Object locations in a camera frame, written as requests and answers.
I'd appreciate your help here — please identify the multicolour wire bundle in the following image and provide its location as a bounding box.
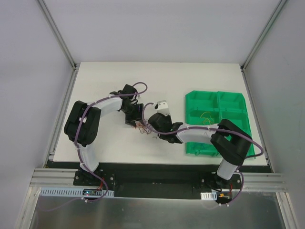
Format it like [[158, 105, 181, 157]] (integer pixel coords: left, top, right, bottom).
[[132, 120, 160, 139]]

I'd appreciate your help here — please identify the yellow wire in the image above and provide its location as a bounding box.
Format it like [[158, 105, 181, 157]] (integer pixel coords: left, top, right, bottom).
[[199, 111, 219, 126]]

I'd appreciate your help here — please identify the blue wire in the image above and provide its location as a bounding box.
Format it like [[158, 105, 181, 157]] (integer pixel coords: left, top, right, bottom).
[[190, 143, 210, 152]]

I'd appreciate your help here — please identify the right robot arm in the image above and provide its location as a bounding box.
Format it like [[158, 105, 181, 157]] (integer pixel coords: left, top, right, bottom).
[[148, 113, 253, 191]]

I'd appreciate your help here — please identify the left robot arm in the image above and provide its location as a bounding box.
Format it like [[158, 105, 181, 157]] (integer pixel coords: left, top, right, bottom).
[[64, 82, 148, 186]]

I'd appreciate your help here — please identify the green compartment tray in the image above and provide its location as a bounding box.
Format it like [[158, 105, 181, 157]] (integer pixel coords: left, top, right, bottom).
[[184, 90, 258, 160]]

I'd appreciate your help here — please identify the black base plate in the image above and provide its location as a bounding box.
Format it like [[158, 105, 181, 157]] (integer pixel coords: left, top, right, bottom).
[[46, 161, 243, 199]]

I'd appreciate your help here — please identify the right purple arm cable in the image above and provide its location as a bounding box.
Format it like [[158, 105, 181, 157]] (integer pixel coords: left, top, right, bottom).
[[142, 102, 264, 210]]

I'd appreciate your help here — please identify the aluminium front rail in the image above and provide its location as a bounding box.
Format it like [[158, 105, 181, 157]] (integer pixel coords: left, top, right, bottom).
[[30, 168, 288, 192]]

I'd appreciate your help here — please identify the left aluminium frame post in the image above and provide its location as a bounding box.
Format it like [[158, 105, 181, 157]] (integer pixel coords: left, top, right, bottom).
[[36, 0, 78, 70]]

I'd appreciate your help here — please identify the aluminium frame post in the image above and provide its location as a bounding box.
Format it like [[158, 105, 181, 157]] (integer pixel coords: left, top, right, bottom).
[[240, 0, 289, 72], [36, 0, 78, 70]]

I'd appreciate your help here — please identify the right aluminium frame post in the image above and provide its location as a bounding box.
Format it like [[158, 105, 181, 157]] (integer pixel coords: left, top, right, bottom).
[[240, 0, 289, 72]]

